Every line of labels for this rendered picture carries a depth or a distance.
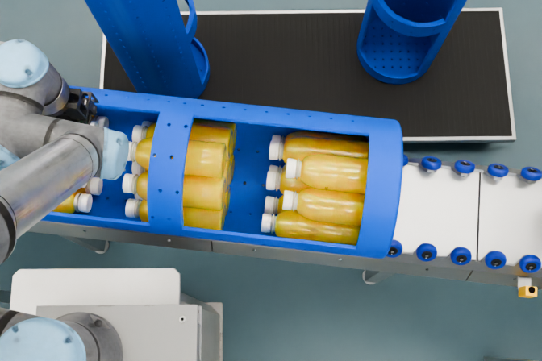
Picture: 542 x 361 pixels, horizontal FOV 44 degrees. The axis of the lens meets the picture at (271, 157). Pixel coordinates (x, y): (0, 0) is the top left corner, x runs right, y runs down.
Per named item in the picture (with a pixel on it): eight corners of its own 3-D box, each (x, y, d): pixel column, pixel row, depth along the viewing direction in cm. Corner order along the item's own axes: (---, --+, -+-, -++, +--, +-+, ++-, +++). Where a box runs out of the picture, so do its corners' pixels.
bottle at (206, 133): (234, 130, 142) (148, 121, 143) (231, 125, 135) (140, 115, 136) (230, 163, 141) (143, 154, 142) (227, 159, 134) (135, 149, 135)
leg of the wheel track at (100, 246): (107, 255, 243) (51, 227, 182) (92, 252, 243) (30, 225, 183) (110, 238, 245) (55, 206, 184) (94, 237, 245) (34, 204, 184)
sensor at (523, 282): (530, 298, 150) (538, 296, 145) (517, 296, 150) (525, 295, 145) (531, 263, 152) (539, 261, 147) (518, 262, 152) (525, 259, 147)
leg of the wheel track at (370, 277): (377, 285, 239) (411, 267, 179) (361, 283, 239) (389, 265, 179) (378, 269, 241) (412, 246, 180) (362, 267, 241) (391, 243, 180)
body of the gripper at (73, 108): (93, 139, 124) (73, 119, 112) (47, 135, 124) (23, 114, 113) (100, 101, 126) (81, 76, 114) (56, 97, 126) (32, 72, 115)
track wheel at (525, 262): (544, 261, 143) (543, 255, 145) (523, 259, 143) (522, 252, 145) (538, 275, 146) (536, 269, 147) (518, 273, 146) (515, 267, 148)
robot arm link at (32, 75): (-22, 81, 98) (-4, 30, 100) (8, 107, 108) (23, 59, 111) (29, 92, 97) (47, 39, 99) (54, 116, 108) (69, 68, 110)
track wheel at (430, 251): (439, 249, 144) (438, 242, 146) (419, 247, 144) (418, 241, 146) (435, 264, 147) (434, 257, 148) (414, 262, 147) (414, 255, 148)
